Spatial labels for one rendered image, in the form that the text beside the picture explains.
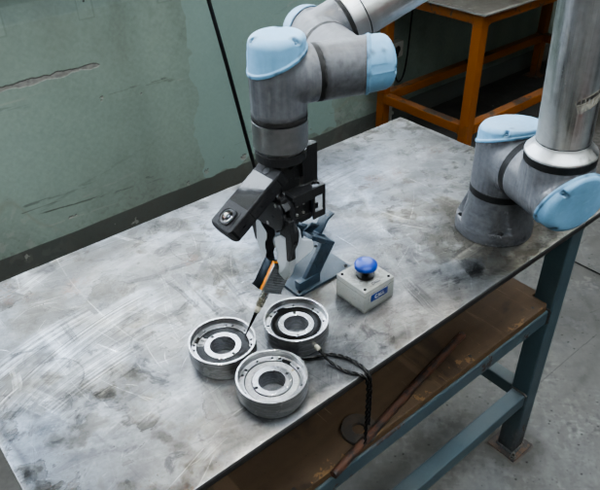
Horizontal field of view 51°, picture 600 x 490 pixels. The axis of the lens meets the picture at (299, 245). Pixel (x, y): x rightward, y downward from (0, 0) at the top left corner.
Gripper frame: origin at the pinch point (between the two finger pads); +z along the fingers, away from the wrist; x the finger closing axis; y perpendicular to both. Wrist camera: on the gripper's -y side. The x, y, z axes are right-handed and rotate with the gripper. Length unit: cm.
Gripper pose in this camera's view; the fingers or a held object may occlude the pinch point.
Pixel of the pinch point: (275, 269)
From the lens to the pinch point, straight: 97.2
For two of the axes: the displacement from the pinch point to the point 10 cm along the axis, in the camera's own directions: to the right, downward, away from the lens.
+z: 0.2, 8.1, 5.8
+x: -6.5, -4.3, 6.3
